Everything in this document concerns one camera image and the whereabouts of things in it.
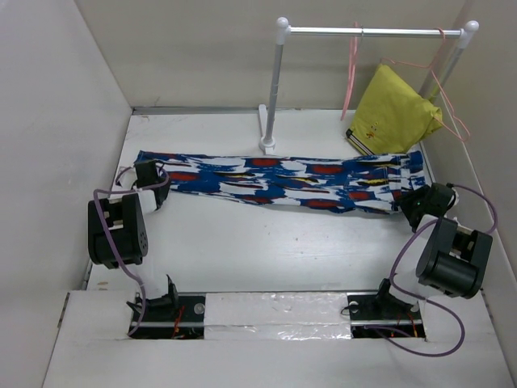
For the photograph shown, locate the blue white red patterned trousers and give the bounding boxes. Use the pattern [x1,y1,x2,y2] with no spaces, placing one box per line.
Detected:
[137,150,427,214]

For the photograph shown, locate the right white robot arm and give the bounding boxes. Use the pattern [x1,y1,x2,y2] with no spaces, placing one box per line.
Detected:
[373,183,498,318]

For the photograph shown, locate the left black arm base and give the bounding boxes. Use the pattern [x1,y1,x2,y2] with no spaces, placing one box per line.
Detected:
[126,276,207,340]

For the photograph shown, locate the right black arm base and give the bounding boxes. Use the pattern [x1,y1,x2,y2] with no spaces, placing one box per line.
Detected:
[340,278,426,339]

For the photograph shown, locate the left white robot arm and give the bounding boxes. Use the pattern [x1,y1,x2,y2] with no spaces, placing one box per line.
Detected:
[87,160,170,295]

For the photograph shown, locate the yellow folded garment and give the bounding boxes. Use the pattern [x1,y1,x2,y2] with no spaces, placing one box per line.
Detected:
[346,64,443,155]

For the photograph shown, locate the white metal clothes rack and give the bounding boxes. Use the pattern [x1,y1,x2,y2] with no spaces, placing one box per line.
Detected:
[258,17,462,155]

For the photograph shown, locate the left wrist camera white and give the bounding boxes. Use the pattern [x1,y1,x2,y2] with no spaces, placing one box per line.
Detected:
[114,167,137,190]

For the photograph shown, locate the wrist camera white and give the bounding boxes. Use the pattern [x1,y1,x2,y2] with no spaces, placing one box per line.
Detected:
[446,183,460,200]
[114,167,137,190]

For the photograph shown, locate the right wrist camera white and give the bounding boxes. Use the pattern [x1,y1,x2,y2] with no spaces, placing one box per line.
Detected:
[446,183,460,200]

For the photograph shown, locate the pink wire hanger right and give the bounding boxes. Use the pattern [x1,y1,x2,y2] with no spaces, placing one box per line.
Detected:
[380,20,480,143]

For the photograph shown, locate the pink wire hanger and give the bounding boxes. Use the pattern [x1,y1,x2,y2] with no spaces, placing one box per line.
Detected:
[340,32,364,121]
[380,20,480,143]

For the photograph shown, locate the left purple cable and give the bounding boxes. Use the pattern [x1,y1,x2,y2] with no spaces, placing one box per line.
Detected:
[92,162,170,336]

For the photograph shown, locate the pink wire hanger left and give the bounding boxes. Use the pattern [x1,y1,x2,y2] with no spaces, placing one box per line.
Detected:
[340,32,364,121]

